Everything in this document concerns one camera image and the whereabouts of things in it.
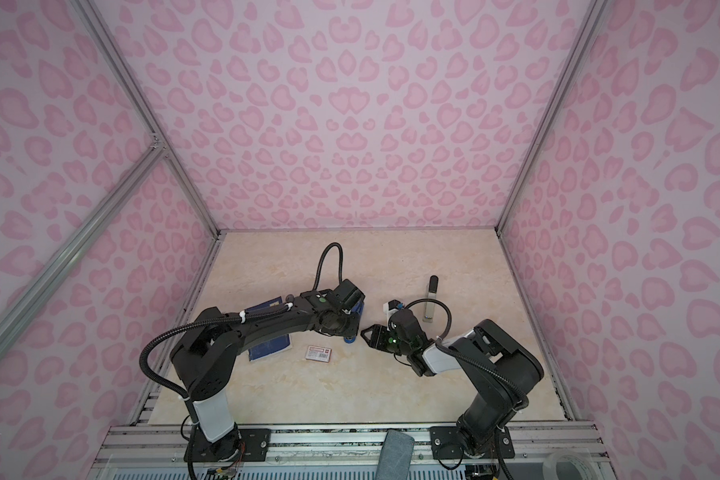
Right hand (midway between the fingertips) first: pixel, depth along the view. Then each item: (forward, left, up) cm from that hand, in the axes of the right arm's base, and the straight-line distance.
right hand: (365, 334), depth 89 cm
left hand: (+2, +2, +2) cm, 4 cm away
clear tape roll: (-30, -51, 0) cm, 59 cm away
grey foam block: (-30, -8, 0) cm, 31 cm away
